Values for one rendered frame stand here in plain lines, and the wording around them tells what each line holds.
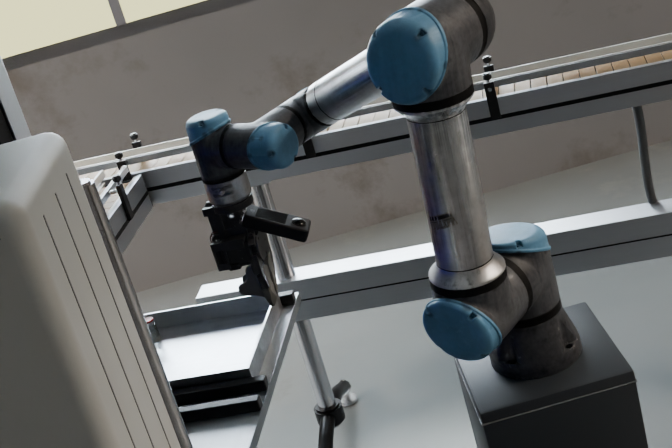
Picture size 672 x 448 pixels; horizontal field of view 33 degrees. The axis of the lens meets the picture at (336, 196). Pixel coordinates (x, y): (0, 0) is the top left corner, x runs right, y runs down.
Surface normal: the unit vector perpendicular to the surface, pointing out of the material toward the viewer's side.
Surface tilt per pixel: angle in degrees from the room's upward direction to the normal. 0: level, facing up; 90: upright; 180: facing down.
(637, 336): 0
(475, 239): 93
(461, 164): 93
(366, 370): 0
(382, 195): 90
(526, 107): 90
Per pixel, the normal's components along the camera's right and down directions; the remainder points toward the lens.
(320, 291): -0.12, 0.40
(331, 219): 0.10, 0.35
